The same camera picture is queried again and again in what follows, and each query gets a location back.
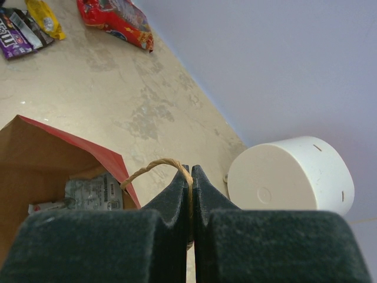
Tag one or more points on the brown candy packet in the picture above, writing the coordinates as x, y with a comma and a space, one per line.
32, 29

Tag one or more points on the silver candy packet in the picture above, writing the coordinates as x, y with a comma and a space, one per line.
100, 193
66, 203

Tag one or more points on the yellow candy packet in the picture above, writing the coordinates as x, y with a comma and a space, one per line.
45, 18

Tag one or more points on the red paper bag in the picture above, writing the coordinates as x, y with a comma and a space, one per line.
37, 160

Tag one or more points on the cream cylindrical container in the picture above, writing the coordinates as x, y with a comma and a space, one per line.
303, 173

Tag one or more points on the large red snack bag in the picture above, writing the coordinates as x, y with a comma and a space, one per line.
121, 19

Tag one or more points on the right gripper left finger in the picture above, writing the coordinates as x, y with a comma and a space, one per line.
145, 245

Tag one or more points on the purple chocolate candy packet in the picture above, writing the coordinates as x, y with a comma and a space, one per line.
14, 34

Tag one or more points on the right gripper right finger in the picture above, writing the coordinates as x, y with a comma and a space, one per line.
236, 245

